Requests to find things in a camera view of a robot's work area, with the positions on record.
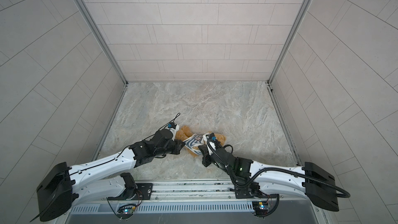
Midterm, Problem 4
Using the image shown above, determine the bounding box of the thin black left camera cable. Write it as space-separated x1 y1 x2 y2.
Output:
114 112 181 159

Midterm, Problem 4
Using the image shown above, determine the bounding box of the right green circuit board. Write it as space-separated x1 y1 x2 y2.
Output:
252 201 269 216

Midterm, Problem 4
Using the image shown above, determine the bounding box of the left green circuit board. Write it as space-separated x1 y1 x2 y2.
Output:
118 204 137 215

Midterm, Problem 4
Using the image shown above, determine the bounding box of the green circuit board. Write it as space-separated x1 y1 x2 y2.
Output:
252 201 269 216
118 204 137 215

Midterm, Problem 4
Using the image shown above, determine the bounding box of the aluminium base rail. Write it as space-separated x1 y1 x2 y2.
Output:
86 178 322 204

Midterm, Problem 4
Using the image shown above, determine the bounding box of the tan plush teddy bear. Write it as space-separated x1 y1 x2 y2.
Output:
176 125 227 157

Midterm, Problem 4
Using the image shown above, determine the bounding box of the white ventilation grille strip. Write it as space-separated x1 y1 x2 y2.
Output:
70 201 254 215

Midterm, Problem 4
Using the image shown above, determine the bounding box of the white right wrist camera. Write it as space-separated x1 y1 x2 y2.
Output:
203 133 220 155

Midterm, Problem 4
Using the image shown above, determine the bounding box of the aluminium corner post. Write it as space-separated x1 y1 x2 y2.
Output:
268 0 312 86
73 0 128 87

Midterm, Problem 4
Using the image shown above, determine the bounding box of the blue white striped knit sweater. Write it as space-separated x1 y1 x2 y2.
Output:
183 133 209 156

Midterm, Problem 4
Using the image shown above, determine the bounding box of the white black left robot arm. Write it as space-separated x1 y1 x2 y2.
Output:
36 124 185 222

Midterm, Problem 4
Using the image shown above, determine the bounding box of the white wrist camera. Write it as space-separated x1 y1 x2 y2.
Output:
167 122 179 136
203 133 220 155

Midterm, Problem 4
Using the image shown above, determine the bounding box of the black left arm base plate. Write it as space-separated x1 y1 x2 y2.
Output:
107 183 153 201

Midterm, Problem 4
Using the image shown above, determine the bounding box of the aluminium left corner post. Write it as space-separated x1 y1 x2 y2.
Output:
73 0 128 87

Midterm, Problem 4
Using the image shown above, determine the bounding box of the aluminium right corner post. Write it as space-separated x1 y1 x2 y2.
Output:
268 0 312 86

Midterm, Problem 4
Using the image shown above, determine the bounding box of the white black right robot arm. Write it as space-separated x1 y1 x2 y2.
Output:
199 143 343 212

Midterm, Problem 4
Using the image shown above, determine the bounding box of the black corrugated cable conduit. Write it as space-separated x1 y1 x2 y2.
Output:
206 139 351 199

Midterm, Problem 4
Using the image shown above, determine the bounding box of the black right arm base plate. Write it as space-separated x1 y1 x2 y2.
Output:
230 182 279 199

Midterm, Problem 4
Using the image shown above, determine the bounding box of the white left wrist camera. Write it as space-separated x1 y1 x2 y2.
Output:
167 122 179 136

